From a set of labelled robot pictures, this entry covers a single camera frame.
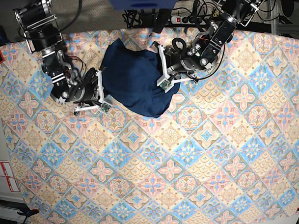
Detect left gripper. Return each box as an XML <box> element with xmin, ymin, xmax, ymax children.
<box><xmin>152</xmin><ymin>38</ymin><xmax>197</xmax><ymax>93</ymax></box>

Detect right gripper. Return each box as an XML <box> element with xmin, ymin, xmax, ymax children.
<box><xmin>67</xmin><ymin>68</ymin><xmax>112</xmax><ymax>116</ymax></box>

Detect blue long-sleeve shirt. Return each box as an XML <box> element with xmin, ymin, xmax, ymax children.
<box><xmin>100</xmin><ymin>38</ymin><xmax>180</xmax><ymax>118</ymax></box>

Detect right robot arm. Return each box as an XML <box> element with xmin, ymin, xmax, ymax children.
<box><xmin>14</xmin><ymin>0</ymin><xmax>112</xmax><ymax>115</ymax></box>

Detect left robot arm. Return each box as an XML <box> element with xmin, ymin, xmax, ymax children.
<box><xmin>153</xmin><ymin>0</ymin><xmax>265</xmax><ymax>92</ymax></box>

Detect white power strip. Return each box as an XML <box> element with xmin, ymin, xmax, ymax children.
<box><xmin>170</xmin><ymin>16</ymin><xmax>194</xmax><ymax>25</ymax></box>

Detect patterned tablecloth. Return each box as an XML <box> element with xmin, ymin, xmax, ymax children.
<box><xmin>0</xmin><ymin>31</ymin><xmax>299</xmax><ymax>224</ymax></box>

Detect blue box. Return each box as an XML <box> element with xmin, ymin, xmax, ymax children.
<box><xmin>108</xmin><ymin>0</ymin><xmax>177</xmax><ymax>10</ymax></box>

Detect red white labels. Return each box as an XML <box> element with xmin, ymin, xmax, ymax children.
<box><xmin>0</xmin><ymin>161</ymin><xmax>20</xmax><ymax>193</ymax></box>

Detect black orange corner clamp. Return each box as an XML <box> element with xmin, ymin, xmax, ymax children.
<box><xmin>17</xmin><ymin>208</ymin><xmax>39</xmax><ymax>218</ymax></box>

